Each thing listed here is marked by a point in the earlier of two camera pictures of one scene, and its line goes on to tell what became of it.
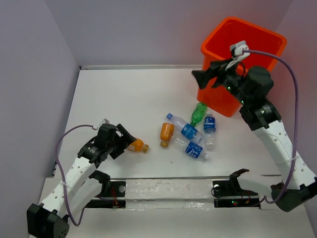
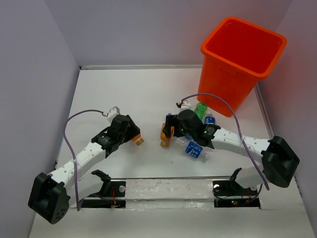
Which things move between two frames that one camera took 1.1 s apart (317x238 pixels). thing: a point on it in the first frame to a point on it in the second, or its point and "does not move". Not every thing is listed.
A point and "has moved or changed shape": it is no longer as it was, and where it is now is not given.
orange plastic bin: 235,38 does not move
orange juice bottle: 166,131 does not move
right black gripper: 205,76 to 172,119
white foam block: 169,189 does not move
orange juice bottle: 138,145 has moved or changed shape
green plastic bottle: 198,113 does not move
